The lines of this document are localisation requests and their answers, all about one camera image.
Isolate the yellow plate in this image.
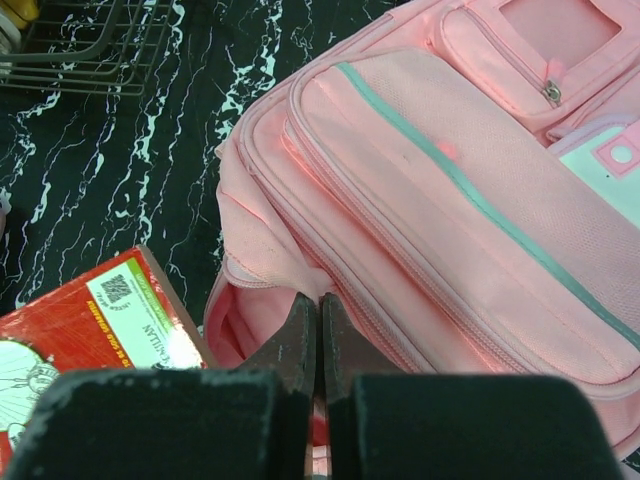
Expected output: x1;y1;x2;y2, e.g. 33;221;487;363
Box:
11;0;39;22

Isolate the red thirteen-storey treehouse book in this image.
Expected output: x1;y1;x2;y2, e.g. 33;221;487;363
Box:
1;245;215;467

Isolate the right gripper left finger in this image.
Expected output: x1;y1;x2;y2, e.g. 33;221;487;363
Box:
5;295;317;479

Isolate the pink school backpack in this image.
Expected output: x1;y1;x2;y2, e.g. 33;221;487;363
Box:
204;1;639;457

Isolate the white blue-rimmed plate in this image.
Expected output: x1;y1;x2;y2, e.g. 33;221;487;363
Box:
0;10;21;55

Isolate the grey wire dish rack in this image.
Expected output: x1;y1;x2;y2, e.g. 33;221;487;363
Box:
1;1;175;96

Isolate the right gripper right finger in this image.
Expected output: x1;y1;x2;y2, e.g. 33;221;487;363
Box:
320;294;630;479

